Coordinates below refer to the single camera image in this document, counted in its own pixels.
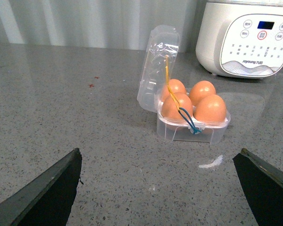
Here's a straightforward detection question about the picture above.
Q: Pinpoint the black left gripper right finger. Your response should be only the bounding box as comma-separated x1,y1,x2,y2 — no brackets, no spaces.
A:
233,148,283,226

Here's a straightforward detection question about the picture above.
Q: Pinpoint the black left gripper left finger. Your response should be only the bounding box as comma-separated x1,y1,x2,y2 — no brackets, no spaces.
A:
0,148,82,226

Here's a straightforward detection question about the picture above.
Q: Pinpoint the brown egg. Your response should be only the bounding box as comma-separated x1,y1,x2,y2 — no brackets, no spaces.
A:
160,79,186,102
189,81,216,106
193,94,227,122
161,92,193,121

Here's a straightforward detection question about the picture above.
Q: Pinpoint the clear plastic egg box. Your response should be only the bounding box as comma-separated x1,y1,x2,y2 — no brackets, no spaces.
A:
137,25,231,144

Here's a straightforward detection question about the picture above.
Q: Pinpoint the blue rubber band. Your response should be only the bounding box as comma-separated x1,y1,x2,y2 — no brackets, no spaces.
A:
178,107,201,134

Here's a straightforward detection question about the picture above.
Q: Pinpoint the white Joyoung cooker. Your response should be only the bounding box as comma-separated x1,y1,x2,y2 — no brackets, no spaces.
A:
196,0,283,79

